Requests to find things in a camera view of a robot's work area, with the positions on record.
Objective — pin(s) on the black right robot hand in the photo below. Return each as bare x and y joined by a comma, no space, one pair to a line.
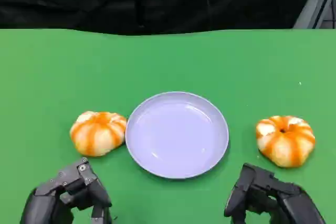
275,197

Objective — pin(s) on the orange and white bread roll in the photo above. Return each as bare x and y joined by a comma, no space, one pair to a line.
97,133
285,141

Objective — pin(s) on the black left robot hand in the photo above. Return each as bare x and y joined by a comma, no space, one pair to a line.
50,195

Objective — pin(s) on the grey metal frame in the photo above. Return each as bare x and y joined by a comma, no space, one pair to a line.
317,3

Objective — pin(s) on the green table cloth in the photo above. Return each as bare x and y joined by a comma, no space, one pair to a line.
168,77

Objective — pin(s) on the lilac plate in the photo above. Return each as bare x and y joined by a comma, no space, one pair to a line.
177,135

